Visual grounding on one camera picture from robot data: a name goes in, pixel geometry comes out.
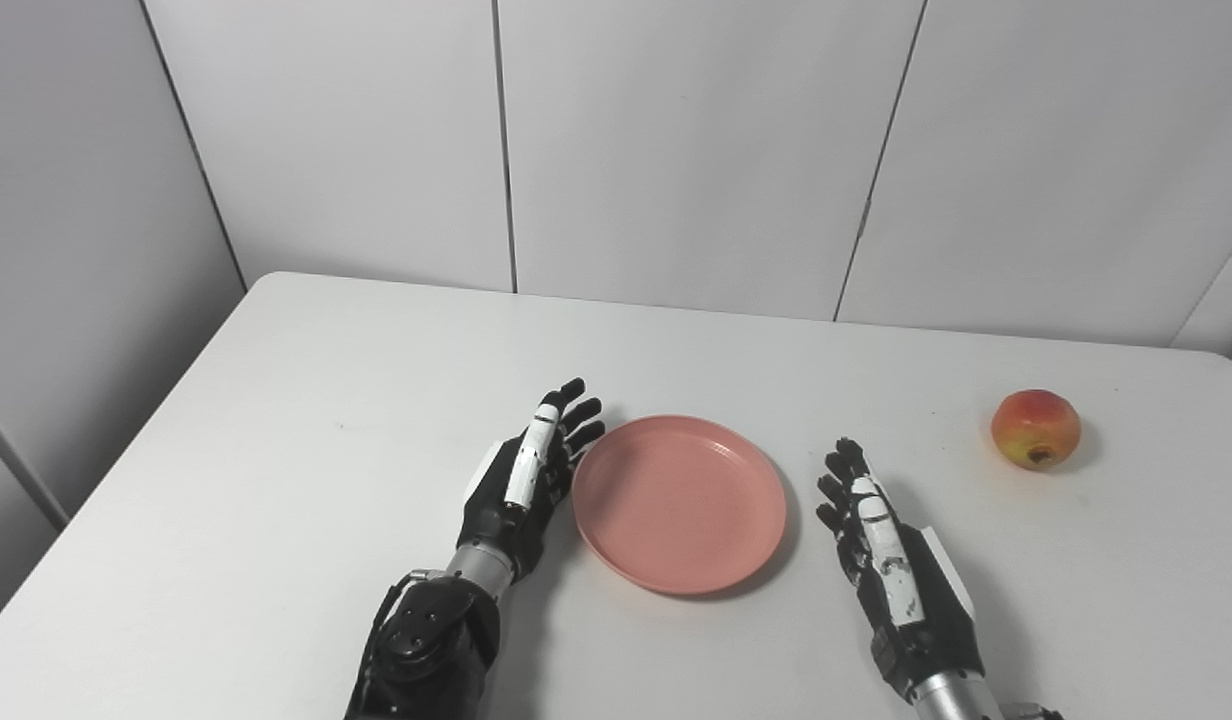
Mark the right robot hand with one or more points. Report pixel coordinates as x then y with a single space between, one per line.
901 570

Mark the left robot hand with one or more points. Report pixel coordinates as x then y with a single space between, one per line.
516 490

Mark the red yellow apple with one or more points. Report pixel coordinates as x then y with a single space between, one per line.
1036 425

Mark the pink plate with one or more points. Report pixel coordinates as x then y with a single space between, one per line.
681 500

